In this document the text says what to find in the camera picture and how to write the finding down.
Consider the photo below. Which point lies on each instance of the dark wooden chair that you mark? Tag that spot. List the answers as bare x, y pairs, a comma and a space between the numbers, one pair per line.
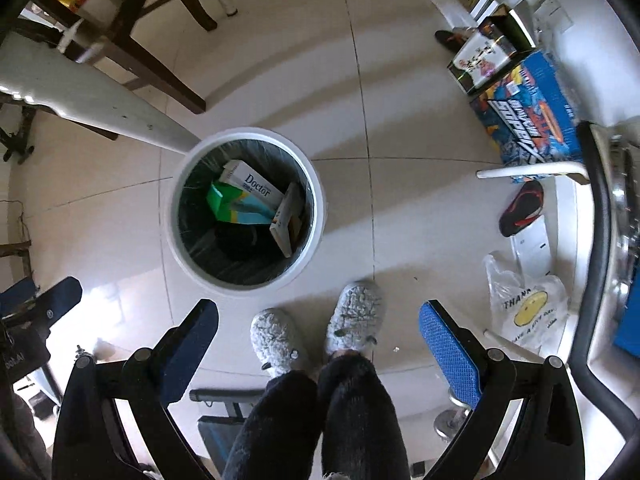
150, 65

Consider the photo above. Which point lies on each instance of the red and black flip flop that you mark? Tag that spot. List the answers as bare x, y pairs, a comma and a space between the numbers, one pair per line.
522, 207

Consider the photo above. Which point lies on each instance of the person's grey slipper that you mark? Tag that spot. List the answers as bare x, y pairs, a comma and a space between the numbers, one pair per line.
280, 340
355, 315

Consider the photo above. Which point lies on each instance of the person's left leg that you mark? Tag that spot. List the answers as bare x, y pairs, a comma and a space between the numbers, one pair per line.
275, 425

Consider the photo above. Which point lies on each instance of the black pedal exerciser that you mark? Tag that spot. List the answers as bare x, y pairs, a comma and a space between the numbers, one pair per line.
15, 140

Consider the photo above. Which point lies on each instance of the blue cushion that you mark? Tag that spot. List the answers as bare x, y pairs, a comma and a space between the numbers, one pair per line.
627, 315

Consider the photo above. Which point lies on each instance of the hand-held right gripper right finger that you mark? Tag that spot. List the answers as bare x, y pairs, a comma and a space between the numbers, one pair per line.
450, 350

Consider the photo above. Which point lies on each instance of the white and black gift box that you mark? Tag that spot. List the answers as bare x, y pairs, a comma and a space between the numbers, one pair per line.
480, 57

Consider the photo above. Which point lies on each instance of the white round trash bin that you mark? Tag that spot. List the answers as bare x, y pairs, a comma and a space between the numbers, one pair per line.
320, 210

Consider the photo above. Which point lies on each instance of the black rimmed white chair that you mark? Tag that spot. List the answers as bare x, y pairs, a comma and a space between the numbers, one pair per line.
597, 200

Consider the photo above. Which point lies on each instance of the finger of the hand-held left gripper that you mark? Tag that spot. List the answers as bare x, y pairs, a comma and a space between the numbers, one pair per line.
55, 305
17, 297

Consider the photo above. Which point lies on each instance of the blue printed carton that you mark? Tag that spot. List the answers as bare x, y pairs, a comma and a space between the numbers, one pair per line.
540, 110

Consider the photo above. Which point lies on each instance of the metal rings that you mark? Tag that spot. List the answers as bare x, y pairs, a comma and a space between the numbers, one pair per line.
625, 210

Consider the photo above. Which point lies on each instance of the person's leg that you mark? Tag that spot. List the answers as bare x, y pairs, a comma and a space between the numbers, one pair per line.
275, 425
360, 410

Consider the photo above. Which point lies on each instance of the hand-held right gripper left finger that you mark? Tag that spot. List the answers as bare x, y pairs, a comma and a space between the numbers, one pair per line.
192, 345

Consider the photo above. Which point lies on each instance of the tan box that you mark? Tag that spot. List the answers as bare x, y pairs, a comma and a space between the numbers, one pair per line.
285, 230

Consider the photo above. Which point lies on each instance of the white printed medicine box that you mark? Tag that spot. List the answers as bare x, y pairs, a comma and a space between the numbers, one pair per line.
250, 185

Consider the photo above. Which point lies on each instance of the brown wooden stool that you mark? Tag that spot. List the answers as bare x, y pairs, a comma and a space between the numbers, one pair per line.
15, 250

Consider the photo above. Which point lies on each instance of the person's right leg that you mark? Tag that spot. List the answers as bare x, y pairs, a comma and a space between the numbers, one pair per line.
360, 410

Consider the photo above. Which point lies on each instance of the green paper box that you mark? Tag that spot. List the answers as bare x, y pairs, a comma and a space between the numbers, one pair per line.
220, 202

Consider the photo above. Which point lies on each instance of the black and orange flip flop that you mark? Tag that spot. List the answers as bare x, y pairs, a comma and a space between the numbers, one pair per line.
447, 40

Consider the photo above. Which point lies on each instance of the person's left grey slipper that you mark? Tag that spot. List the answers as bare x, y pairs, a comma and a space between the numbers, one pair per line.
280, 340

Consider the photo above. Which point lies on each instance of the white smiley plastic bag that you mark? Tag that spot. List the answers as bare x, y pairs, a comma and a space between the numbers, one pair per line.
525, 305

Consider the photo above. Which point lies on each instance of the person's right grey slipper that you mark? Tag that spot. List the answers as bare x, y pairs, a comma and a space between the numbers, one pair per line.
355, 315

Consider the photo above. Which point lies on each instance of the black bin liner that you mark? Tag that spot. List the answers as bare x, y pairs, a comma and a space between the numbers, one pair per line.
200, 240

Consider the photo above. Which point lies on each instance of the white table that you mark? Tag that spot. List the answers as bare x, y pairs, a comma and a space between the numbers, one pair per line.
75, 90

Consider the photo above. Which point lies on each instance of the white rod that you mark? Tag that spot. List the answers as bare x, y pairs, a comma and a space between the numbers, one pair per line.
525, 171

